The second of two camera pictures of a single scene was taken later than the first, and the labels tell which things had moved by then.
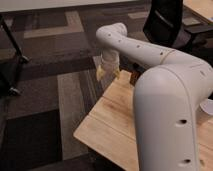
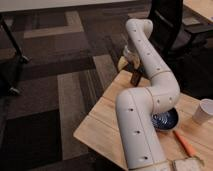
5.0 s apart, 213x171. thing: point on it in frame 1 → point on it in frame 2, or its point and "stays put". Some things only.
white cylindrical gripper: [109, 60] → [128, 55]
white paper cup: [207, 106] stays put
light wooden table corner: [202, 8] stays put
